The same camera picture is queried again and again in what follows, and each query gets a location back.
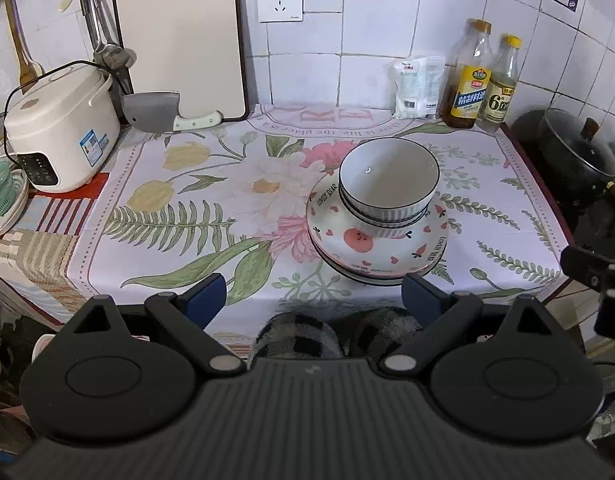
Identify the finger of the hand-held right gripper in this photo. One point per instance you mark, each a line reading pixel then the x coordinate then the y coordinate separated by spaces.
pixel 585 265

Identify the yellow cap vinegar bottle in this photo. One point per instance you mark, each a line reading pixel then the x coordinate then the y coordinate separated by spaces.
pixel 500 100

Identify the black gas stove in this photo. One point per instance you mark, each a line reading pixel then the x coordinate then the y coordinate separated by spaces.
pixel 597 225

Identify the floral tablecloth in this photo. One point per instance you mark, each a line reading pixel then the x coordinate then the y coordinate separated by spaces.
pixel 187 170

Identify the white rice cooker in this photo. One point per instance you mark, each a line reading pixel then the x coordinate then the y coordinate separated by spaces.
pixel 62 130

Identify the plaid fuzzy slipper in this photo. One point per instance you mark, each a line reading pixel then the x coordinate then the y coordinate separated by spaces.
pixel 382 330
pixel 297 335

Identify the green strainer basket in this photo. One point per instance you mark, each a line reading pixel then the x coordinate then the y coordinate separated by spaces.
pixel 17 210

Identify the wooden spatula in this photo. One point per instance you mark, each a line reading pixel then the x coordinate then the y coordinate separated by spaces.
pixel 27 67

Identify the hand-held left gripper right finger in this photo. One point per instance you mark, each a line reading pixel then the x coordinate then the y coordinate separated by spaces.
pixel 420 300

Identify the white seasoning bag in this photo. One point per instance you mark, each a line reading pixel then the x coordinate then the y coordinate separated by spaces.
pixel 410 90
pixel 435 85

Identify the glass pot lid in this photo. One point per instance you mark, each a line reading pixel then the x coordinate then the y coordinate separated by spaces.
pixel 572 150

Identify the metal ladle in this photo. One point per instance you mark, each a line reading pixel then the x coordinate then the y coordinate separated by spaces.
pixel 112 55

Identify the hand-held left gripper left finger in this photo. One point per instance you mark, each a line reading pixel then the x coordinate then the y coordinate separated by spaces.
pixel 207 300

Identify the patchwork cloth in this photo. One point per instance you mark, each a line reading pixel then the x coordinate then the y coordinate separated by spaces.
pixel 37 260

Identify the white wall socket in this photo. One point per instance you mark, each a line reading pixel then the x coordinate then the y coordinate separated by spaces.
pixel 280 0

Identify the yellow label cooking wine bottle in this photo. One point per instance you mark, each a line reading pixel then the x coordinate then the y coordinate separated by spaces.
pixel 470 95

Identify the rabbit and carrot print plate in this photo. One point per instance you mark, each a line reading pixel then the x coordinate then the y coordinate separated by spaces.
pixel 357 250

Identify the black cooking pot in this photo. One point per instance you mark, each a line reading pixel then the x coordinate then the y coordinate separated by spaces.
pixel 562 185

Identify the white cutting board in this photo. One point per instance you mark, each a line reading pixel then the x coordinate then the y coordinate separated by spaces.
pixel 182 45

